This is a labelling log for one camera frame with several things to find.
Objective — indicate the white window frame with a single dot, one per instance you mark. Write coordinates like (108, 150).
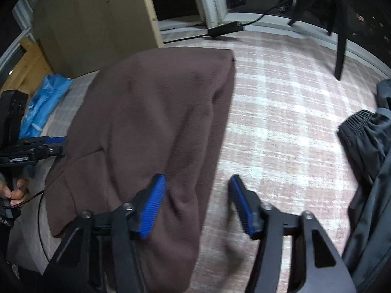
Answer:
(210, 0)

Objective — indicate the person's left hand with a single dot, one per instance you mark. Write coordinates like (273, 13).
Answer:
(18, 193)

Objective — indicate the beige checked blanket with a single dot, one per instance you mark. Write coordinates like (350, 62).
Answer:
(290, 113)

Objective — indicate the black power adapter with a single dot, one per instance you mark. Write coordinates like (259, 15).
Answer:
(224, 28)

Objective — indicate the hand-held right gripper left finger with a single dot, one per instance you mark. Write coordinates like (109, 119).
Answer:
(152, 207)

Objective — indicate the black tripod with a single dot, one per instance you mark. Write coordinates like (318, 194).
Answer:
(340, 36)

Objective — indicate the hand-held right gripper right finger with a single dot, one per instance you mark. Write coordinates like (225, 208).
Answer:
(241, 207)

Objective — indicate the blue garment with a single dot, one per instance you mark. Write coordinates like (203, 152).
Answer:
(45, 103)

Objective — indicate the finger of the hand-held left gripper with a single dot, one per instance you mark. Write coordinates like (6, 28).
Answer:
(53, 149)

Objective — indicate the white trim panel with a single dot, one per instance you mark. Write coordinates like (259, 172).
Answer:
(23, 9)

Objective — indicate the dark grey pants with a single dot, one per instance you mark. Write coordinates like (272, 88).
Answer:
(369, 164)

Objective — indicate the brown fleece garment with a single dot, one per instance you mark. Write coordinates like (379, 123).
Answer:
(146, 113)

